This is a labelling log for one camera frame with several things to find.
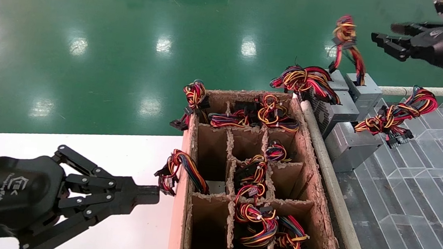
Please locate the grey metal power supply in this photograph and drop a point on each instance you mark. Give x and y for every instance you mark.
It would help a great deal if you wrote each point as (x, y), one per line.
(339, 81)

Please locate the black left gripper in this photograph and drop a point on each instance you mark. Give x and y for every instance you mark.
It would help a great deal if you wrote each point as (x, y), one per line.
(7, 193)

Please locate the clear plastic divided tray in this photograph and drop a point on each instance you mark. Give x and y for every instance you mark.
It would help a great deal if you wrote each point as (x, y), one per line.
(434, 194)

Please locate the cardboard box with dividers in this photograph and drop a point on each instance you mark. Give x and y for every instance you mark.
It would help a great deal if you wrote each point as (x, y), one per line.
(177, 226)

